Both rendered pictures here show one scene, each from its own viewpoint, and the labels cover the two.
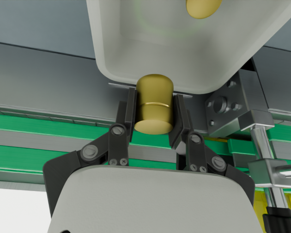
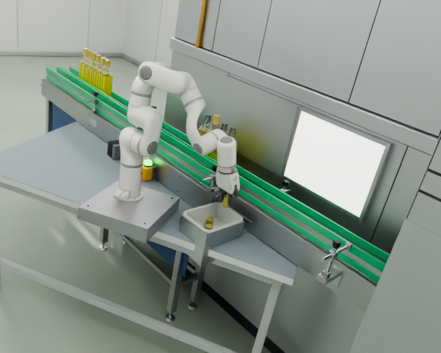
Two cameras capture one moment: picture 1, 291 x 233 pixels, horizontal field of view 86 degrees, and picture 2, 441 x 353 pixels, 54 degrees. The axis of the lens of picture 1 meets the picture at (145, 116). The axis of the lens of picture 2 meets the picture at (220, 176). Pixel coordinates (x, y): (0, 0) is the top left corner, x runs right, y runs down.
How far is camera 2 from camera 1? 172 cm
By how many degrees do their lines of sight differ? 31
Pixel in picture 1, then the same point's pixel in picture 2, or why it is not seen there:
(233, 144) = not seen: hidden behind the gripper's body
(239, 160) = not seen: hidden behind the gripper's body
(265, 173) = (213, 178)
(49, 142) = (273, 206)
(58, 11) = (249, 246)
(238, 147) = not seen: hidden behind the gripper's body
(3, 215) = (323, 185)
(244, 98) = (211, 195)
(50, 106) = (268, 219)
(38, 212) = (311, 180)
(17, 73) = (277, 237)
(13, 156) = (281, 205)
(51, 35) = (260, 246)
